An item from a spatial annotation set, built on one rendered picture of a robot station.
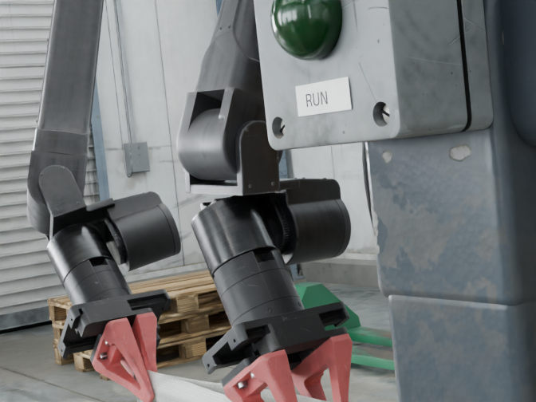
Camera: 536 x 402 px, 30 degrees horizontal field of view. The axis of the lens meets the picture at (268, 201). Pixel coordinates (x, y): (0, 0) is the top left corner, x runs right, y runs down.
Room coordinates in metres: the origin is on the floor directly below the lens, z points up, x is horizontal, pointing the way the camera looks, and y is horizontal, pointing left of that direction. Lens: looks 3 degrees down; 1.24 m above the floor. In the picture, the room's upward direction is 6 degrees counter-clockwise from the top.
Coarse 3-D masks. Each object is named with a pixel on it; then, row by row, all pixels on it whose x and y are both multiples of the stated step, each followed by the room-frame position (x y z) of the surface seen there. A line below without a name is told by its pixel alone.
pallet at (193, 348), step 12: (216, 312) 6.93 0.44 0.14; (216, 324) 6.44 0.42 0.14; (168, 336) 6.19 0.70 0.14; (204, 336) 6.10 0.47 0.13; (168, 348) 6.34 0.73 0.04; (180, 348) 6.08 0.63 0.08; (192, 348) 6.05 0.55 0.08; (204, 348) 6.09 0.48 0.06; (60, 360) 6.35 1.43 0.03; (72, 360) 6.38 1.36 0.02; (84, 360) 6.02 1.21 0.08; (180, 360) 6.02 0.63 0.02; (192, 360) 6.04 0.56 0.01
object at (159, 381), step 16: (160, 384) 0.89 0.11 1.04; (176, 384) 0.86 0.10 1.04; (192, 384) 0.83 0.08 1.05; (208, 384) 0.84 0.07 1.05; (160, 400) 0.89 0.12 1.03; (176, 400) 0.86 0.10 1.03; (192, 400) 0.84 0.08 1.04; (208, 400) 0.81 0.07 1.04; (224, 400) 0.79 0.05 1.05; (272, 400) 0.79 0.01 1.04; (304, 400) 0.76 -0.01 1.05; (320, 400) 0.74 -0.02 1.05
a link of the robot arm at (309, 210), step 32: (256, 128) 0.75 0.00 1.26; (256, 160) 0.75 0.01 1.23; (192, 192) 0.80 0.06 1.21; (224, 192) 0.76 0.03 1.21; (256, 192) 0.75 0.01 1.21; (288, 192) 0.80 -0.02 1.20; (320, 192) 0.82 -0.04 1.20; (320, 224) 0.80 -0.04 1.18; (288, 256) 0.80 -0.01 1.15; (320, 256) 0.82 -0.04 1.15
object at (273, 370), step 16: (256, 352) 0.75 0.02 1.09; (240, 368) 0.72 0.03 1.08; (256, 368) 0.70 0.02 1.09; (272, 368) 0.70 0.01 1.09; (288, 368) 0.70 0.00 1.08; (224, 384) 0.74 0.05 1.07; (240, 384) 0.73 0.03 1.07; (256, 384) 0.72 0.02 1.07; (272, 384) 0.70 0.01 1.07; (288, 384) 0.70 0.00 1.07; (240, 400) 0.73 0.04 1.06; (256, 400) 0.73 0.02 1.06; (288, 400) 0.70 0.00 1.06
